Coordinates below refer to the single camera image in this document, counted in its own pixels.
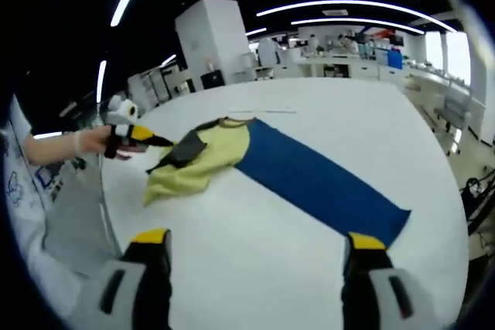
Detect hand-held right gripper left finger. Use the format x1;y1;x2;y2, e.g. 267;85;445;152
87;227;174;330

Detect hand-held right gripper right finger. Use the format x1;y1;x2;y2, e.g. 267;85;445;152
340;231;426;330

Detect yellow blue grey garment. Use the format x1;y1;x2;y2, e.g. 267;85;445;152
142;115;413;250

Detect person's left hand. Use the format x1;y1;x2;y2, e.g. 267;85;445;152
75;127;146;162

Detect grey storage racks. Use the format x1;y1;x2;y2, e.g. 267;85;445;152
127;63;196;114

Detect black box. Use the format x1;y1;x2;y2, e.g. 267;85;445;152
200;70;226;90

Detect person's grey trousers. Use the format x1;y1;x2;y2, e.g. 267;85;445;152
41;167;121;275

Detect white square pillar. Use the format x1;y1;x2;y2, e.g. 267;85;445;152
174;0;251;92

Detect person's white printed shirt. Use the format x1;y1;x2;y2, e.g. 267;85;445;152
0;94;101;308

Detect black metal stand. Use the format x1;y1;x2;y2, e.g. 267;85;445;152
459;167;495;238

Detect row of white cabinets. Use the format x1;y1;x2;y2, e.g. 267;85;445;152
231;49;426;83

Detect blue storage bin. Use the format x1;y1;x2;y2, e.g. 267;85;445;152
386;49;406;70

